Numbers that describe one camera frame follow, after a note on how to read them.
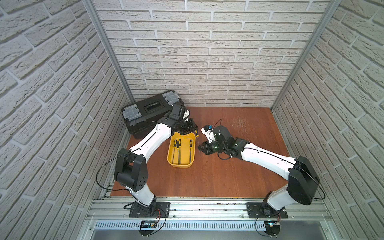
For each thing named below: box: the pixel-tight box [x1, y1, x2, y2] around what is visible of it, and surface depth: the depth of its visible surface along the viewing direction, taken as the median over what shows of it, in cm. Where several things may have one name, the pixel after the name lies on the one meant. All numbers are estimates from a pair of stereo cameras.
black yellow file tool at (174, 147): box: [172, 139, 177, 164], surface depth 99 cm
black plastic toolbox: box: [121, 90, 184, 140], surface depth 97 cm
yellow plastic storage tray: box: [167, 132, 196, 169], surface depth 96 cm
